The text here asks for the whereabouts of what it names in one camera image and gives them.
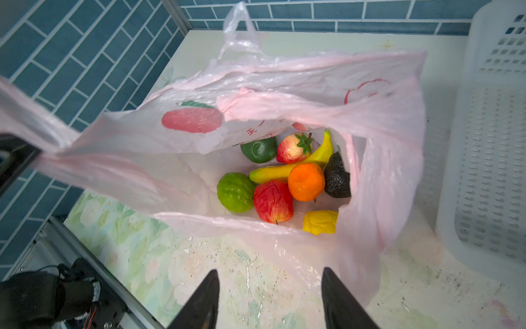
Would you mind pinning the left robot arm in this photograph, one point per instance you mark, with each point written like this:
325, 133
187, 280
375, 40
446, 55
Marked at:
75, 295

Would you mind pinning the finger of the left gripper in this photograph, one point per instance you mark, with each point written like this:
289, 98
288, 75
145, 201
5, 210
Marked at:
16, 156

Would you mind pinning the dark avocado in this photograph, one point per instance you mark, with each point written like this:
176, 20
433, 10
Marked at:
337, 179

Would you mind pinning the light green bumpy fruit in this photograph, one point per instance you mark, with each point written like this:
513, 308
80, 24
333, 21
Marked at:
235, 192

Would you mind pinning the orange tangerine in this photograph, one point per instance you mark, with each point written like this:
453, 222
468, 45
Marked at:
306, 182

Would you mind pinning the dark green lime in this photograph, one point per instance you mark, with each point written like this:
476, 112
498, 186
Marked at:
261, 151

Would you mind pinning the yellow banana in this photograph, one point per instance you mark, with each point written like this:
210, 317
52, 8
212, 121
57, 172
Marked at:
320, 157

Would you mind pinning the pink plastic bag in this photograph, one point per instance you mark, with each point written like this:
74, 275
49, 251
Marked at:
165, 158

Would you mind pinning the white perforated plastic basket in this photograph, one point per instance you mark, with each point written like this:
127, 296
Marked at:
481, 215

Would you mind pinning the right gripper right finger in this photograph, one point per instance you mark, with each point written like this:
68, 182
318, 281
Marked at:
341, 309

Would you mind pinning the aluminium front rail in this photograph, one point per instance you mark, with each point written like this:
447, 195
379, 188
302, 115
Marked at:
54, 245

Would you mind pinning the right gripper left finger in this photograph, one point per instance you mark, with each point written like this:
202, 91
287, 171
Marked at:
202, 308

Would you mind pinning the red apple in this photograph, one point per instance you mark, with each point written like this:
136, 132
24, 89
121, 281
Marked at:
273, 202

